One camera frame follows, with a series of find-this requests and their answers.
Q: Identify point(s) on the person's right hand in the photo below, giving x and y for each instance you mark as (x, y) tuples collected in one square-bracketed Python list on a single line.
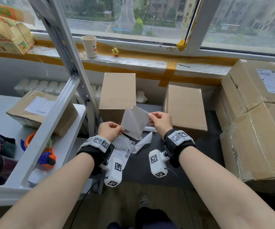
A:
[(161, 124)]

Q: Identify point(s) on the person's left hand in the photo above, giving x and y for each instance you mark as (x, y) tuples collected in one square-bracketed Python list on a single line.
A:
[(110, 131)]

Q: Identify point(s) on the white backing paper strip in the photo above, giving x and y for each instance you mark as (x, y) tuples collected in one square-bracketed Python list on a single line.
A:
[(142, 143), (120, 143), (150, 129)]

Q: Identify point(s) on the stack of shipping labels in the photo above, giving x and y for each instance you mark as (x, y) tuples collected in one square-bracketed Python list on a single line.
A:
[(124, 152)]

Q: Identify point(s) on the shipping label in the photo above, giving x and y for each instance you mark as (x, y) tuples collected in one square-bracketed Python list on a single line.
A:
[(273, 82), (135, 121)]

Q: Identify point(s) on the slim brown cardboard box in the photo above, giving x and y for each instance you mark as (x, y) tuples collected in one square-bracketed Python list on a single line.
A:
[(185, 109), (218, 112), (247, 88), (117, 92)]

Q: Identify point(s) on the dented labelled cardboard box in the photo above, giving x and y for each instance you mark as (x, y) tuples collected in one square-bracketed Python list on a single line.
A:
[(16, 112)]

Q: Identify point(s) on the large brown cardboard box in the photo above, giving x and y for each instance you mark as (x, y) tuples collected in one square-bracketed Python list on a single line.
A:
[(259, 145)]

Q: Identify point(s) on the person's right forearm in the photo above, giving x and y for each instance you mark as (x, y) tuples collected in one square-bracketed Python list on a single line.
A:
[(223, 195)]

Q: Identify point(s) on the person's left forearm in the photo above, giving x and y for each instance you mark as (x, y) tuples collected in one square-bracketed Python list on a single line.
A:
[(44, 197)]

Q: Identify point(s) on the person's black trousers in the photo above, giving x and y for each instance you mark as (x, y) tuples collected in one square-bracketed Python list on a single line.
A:
[(151, 219)]

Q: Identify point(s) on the orange blue tape dispenser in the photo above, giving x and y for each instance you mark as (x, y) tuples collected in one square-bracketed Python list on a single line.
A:
[(49, 162)]

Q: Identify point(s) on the grey metal shelf rack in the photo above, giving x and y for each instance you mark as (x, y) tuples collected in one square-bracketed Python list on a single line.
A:
[(42, 138)]

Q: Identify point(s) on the white perforated clog shoe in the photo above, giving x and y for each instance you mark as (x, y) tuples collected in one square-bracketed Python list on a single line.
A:
[(144, 201)]

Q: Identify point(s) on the small yellow green toy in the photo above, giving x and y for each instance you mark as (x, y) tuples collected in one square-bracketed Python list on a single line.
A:
[(115, 51)]

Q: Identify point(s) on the white radiator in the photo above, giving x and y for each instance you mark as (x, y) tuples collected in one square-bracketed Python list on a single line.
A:
[(39, 87)]

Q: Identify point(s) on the paper cup with face print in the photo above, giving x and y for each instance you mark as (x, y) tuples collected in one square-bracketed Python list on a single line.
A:
[(89, 46)]

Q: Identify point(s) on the yellow printed carton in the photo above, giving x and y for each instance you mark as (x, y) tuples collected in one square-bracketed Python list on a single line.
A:
[(6, 35)]

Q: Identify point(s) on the white window frame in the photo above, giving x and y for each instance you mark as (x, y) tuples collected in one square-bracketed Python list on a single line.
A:
[(199, 28)]

